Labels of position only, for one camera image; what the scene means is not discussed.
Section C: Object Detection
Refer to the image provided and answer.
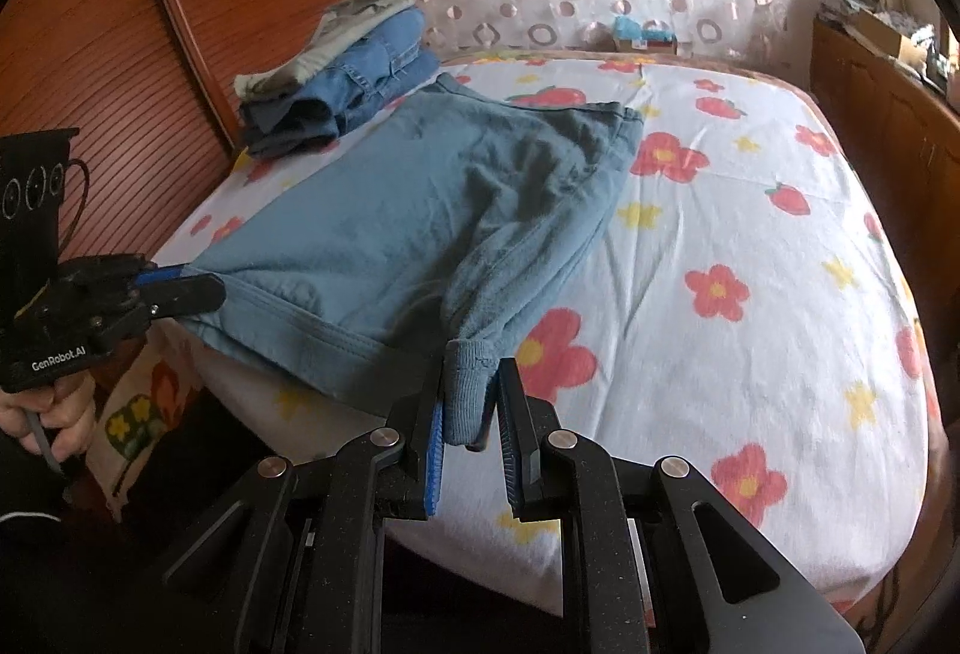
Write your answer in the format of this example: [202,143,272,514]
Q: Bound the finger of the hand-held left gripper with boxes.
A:
[148,274,227,319]
[137,262,197,286]

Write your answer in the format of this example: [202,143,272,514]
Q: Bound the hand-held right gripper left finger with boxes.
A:
[161,360,451,654]

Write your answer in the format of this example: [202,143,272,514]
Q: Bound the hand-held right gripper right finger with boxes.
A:
[496,358,865,654]

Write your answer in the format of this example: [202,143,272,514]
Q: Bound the dark blue folded pants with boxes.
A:
[244,94,343,159]

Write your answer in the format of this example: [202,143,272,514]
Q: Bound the grey folded pants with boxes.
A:
[234,0,421,100]

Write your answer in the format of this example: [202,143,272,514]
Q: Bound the person's left hand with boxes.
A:
[0,371,98,461]

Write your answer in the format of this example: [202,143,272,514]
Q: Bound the person's dark clothing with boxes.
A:
[0,391,320,654]

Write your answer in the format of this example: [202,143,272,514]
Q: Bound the blue toy on box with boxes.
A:
[610,15,680,56]

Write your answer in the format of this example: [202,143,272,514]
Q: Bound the wooden side cabinet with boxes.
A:
[810,15,960,194]

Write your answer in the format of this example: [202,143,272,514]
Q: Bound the cardboard box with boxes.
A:
[853,7,929,64]

